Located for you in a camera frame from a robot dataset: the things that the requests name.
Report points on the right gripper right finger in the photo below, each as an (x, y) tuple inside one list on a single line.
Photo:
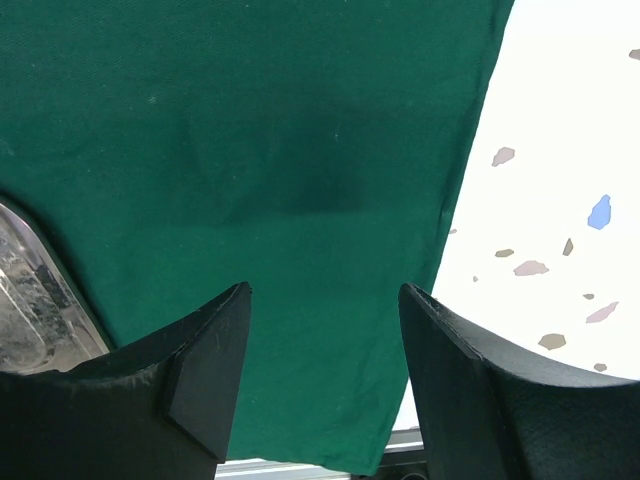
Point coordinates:
[(490, 409)]

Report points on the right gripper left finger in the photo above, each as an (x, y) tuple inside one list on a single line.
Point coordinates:
[(161, 407)]

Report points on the steel instrument tray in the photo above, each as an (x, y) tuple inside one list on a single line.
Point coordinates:
[(45, 322)]

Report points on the green surgical cloth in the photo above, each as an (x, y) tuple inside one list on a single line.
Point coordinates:
[(313, 149)]

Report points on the aluminium front rail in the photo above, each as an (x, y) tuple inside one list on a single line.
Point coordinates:
[(404, 458)]

